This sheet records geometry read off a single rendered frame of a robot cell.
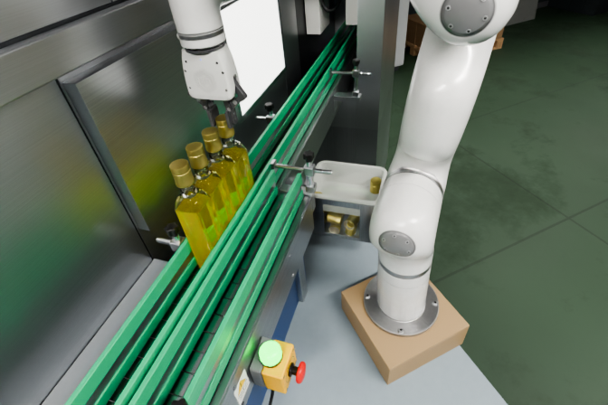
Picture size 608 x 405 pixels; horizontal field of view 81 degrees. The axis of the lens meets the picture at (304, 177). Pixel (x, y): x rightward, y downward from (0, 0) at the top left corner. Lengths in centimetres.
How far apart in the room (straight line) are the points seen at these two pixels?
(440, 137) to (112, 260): 67
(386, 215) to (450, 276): 155
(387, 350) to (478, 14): 75
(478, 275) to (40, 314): 196
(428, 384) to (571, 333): 126
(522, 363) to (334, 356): 115
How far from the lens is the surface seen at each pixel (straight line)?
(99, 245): 81
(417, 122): 59
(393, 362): 95
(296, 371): 80
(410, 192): 67
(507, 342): 205
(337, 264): 120
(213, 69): 72
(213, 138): 76
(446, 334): 100
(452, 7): 44
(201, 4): 69
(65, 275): 77
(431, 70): 57
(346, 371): 103
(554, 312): 223
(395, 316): 97
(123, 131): 76
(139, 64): 79
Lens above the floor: 170
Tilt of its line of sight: 38 degrees down
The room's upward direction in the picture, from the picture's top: 6 degrees counter-clockwise
